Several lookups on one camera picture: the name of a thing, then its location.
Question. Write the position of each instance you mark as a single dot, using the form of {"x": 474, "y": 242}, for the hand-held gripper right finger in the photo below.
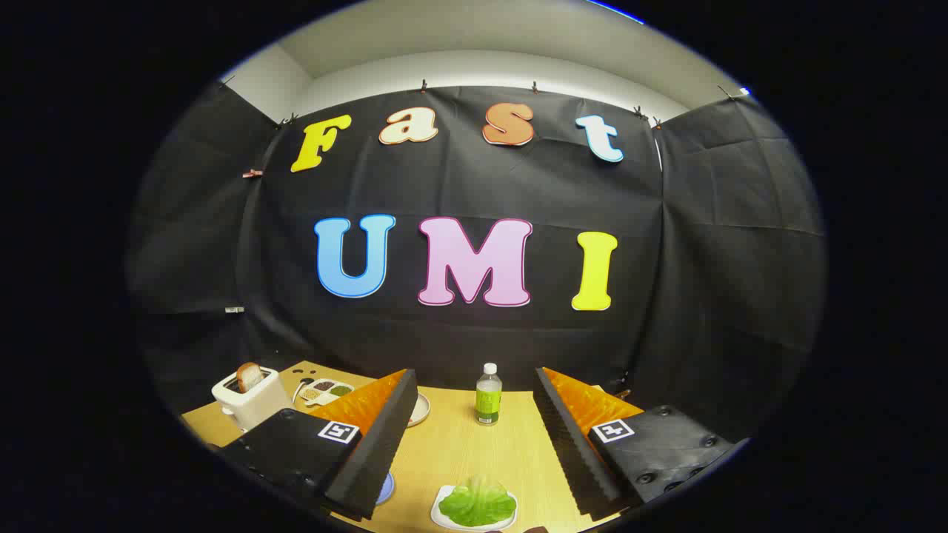
{"x": 574, "y": 459}

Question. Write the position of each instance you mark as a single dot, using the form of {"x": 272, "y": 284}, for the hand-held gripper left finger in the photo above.
{"x": 374, "y": 451}

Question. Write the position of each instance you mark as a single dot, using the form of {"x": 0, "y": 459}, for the green lettuce leaf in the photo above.
{"x": 478, "y": 503}

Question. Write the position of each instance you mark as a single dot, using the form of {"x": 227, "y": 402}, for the white bread slice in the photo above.
{"x": 249, "y": 376}

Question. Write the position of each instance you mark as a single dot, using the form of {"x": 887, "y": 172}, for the round blue plate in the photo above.
{"x": 386, "y": 488}

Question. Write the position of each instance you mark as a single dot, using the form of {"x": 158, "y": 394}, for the round white plate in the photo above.
{"x": 421, "y": 409}

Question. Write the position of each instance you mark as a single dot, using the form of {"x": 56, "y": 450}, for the white divided condiment tray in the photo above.
{"x": 326, "y": 391}

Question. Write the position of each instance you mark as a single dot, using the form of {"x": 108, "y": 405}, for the square white plate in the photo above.
{"x": 438, "y": 514}

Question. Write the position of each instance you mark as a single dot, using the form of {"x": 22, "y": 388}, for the green label water bottle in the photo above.
{"x": 488, "y": 400}

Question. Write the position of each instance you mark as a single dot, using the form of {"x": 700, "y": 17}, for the white toaster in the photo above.
{"x": 252, "y": 407}

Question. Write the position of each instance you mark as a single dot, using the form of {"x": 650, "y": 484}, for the black backdrop cloth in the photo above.
{"x": 459, "y": 185}

